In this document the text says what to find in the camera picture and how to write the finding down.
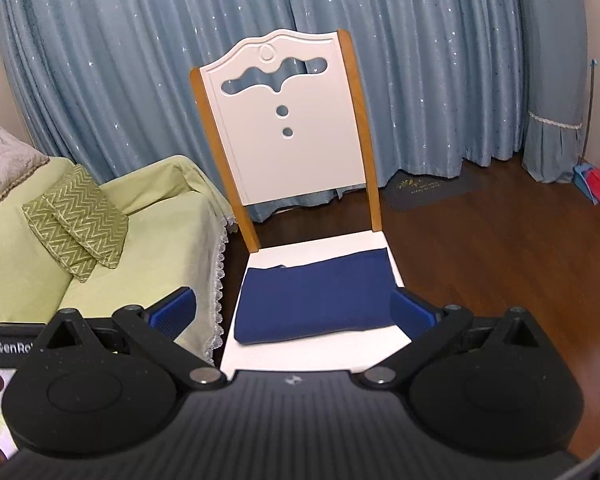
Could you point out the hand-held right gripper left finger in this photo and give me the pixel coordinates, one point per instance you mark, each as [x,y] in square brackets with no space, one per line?
[172,310]

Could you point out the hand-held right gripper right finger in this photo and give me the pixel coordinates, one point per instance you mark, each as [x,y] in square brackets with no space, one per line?
[411,312]

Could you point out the navy blue cloth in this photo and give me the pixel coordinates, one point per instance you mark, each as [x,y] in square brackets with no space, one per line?
[320,295]

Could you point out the white wooden chair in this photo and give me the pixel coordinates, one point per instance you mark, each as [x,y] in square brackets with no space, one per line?
[290,170]

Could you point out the light green sofa cover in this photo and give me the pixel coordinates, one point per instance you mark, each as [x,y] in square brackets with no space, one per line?
[155,235]

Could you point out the green chevron pillow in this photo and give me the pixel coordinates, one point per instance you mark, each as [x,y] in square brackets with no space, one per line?
[87,215]
[55,245]

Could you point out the dark grey floor mat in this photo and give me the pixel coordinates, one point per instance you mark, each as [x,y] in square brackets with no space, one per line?
[430,192]

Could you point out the pink quilted cushion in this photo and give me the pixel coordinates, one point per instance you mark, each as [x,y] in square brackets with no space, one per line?
[5,160]

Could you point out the blue starry curtain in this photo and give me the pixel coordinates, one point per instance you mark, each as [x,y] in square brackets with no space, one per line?
[130,60]

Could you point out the blue curtain with lace trim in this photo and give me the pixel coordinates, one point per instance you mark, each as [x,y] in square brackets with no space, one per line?
[550,60]

